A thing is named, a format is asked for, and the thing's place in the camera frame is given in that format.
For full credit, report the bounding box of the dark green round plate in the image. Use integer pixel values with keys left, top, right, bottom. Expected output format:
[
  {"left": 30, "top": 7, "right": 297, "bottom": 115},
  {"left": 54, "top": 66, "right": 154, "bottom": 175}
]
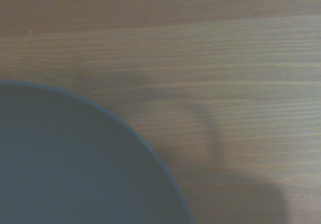
[{"left": 0, "top": 80, "right": 196, "bottom": 224}]

